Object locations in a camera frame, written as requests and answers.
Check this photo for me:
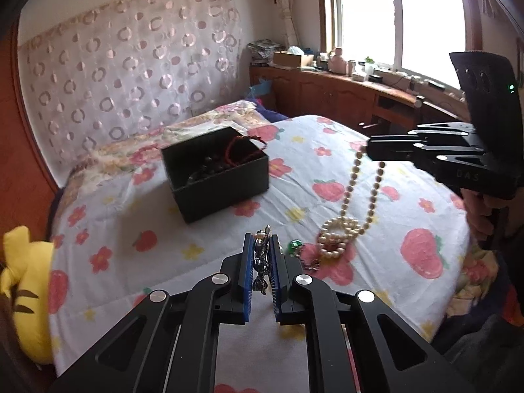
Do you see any white pearl necklace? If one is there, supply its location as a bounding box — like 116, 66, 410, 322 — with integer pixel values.
317, 149, 387, 260

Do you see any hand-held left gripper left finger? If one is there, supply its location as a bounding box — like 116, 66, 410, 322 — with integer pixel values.
49, 233, 256, 393

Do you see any yellow plush toy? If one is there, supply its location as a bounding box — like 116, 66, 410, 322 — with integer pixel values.
0, 225, 56, 365

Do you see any strawberry print blanket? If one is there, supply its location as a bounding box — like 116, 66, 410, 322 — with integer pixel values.
47, 115, 471, 393

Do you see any black jewelry box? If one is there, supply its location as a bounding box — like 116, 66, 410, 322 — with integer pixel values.
160, 126, 270, 224

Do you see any gold chain necklace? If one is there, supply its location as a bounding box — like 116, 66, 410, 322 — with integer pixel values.
303, 250, 324, 273

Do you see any floral bed sheet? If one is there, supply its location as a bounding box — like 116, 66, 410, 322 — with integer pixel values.
61, 100, 293, 197

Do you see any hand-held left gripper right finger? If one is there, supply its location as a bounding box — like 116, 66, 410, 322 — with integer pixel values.
270, 233, 463, 393

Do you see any dark wooden bead bracelet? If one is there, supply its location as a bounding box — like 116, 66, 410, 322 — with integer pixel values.
186, 153, 238, 183

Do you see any circle patterned wall curtain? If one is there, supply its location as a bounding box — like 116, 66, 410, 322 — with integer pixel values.
16, 0, 242, 173

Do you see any pink thermos jug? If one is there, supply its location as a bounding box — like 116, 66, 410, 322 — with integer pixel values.
328, 47, 346, 72

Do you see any blue bag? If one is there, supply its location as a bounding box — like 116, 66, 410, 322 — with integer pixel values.
247, 80, 275, 103

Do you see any red bead bracelet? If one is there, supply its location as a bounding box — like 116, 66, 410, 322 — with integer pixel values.
227, 134, 268, 166

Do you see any cardboard box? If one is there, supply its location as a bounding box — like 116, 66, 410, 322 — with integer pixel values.
273, 51, 304, 69

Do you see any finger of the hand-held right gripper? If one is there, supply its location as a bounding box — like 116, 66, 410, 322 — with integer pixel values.
367, 142, 486, 168
367, 125, 477, 148

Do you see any engraved silver bangle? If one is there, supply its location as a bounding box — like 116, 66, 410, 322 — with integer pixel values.
252, 224, 274, 295

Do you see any long wooden cabinet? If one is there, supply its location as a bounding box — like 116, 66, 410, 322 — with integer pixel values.
249, 63, 471, 132

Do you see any patterned window curtain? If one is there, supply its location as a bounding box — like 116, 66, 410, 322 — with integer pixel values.
268, 0, 304, 50

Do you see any person's right hand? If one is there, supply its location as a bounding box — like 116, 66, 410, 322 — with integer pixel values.
466, 190, 492, 251

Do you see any window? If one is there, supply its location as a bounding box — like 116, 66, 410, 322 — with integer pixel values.
317, 0, 492, 91

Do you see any stack of newspapers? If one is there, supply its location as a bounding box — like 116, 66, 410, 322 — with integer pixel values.
248, 39, 285, 66

